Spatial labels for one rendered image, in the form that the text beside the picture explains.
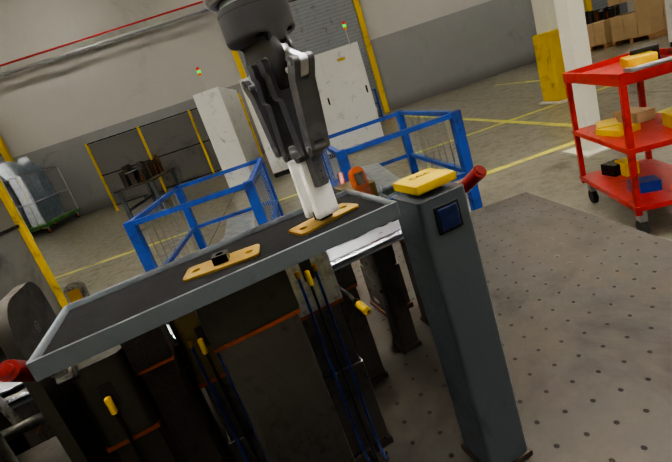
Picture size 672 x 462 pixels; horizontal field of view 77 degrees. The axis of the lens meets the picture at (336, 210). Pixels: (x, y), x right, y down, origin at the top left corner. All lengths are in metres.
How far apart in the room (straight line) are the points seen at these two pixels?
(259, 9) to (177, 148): 12.47
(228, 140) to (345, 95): 2.46
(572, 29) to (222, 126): 6.16
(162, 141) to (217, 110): 4.60
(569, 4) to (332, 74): 5.13
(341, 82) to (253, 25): 8.25
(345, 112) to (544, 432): 8.12
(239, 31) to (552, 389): 0.75
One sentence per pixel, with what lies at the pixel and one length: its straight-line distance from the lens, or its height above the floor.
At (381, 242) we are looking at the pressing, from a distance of 0.82.
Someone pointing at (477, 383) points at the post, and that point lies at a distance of 0.66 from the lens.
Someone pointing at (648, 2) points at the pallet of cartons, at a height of 0.88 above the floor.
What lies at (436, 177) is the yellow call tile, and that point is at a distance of 0.53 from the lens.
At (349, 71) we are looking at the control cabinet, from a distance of 8.72.
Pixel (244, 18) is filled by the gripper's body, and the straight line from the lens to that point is 0.45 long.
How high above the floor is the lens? 1.30
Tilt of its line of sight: 15 degrees down
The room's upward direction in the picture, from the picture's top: 18 degrees counter-clockwise
